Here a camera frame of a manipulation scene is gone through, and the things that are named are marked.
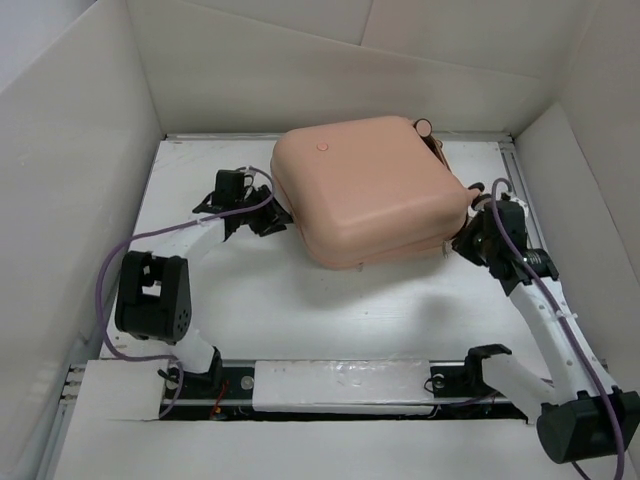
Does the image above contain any pink hard-shell suitcase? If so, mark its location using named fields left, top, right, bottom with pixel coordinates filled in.
left=270, top=116, right=484, bottom=269

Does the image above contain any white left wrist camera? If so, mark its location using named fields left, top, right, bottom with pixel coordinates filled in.
left=238, top=166, right=256, bottom=184

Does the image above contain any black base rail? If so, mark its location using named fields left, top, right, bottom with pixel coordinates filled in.
left=159, top=359, right=526, bottom=422

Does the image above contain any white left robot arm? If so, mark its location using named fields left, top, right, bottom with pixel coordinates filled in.
left=114, top=166, right=293, bottom=397

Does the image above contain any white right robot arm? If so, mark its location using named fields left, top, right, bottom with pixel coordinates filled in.
left=453, top=194, right=639, bottom=471

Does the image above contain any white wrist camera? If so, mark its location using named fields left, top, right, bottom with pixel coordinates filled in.
left=238, top=166, right=256, bottom=184
left=473, top=178, right=529, bottom=216

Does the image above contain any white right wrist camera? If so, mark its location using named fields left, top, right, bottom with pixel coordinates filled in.
left=473, top=178, right=529, bottom=216

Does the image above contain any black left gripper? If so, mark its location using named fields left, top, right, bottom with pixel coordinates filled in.
left=234, top=185, right=293, bottom=235

